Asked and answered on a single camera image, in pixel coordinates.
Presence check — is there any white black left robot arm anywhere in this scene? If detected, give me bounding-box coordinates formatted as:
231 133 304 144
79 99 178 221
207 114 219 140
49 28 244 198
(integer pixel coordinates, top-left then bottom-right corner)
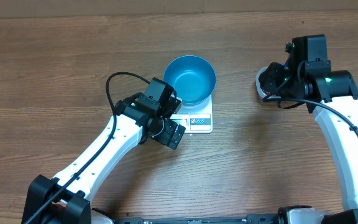
22 78 185 223

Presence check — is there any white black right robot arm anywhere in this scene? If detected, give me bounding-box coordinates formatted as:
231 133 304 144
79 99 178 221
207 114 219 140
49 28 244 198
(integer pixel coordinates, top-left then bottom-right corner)
256 34 358 223

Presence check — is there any white digital kitchen scale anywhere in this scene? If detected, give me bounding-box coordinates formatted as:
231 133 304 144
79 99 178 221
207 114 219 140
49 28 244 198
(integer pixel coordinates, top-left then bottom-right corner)
170 95 213 134

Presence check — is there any blue metal bowl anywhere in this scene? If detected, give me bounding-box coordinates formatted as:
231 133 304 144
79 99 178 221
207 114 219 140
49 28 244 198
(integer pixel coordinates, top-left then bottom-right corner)
163 55 217 106

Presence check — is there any clear plastic food container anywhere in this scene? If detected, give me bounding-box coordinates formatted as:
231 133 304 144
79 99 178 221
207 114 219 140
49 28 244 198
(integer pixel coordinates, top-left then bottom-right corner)
255 63 283 100

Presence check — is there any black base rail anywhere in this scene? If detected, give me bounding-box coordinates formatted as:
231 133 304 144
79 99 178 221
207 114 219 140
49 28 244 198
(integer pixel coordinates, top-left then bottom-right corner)
114 214 285 224

